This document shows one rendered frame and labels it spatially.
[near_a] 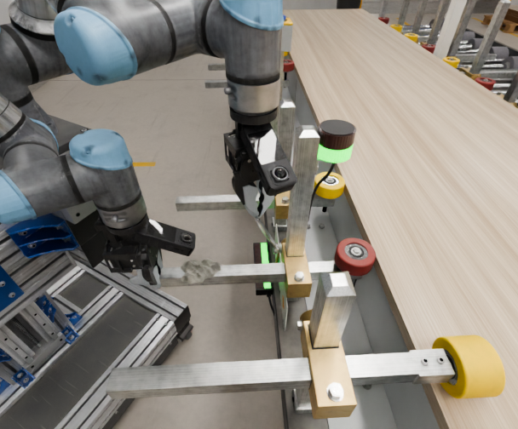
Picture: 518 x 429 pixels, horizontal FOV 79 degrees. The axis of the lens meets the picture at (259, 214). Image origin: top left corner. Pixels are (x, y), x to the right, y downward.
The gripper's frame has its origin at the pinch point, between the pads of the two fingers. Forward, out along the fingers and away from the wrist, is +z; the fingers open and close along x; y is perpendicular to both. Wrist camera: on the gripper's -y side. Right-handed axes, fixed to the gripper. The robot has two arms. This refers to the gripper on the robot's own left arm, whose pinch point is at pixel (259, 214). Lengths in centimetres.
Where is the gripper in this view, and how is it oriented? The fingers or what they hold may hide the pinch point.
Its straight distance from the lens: 58.8
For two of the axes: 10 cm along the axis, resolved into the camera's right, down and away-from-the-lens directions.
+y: -3.9, -6.2, 6.8
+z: 0.0, 7.4, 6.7
